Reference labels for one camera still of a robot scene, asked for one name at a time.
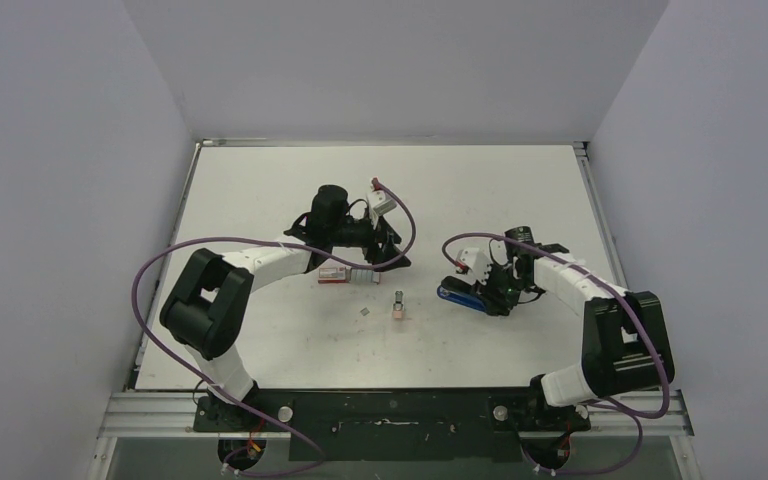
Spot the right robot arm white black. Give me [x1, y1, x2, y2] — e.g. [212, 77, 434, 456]
[437, 226, 675, 429]

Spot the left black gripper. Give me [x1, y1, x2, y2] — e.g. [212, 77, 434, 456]
[329, 208, 411, 270]

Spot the aluminium frame rail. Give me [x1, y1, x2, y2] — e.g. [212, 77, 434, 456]
[99, 390, 694, 439]

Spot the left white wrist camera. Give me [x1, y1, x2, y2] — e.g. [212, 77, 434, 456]
[365, 189, 398, 225]

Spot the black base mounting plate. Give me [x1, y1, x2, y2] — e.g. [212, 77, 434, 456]
[193, 387, 591, 462]

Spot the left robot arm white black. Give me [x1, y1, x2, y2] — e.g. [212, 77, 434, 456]
[159, 179, 417, 431]

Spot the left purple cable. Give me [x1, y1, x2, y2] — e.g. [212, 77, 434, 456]
[130, 177, 418, 480]

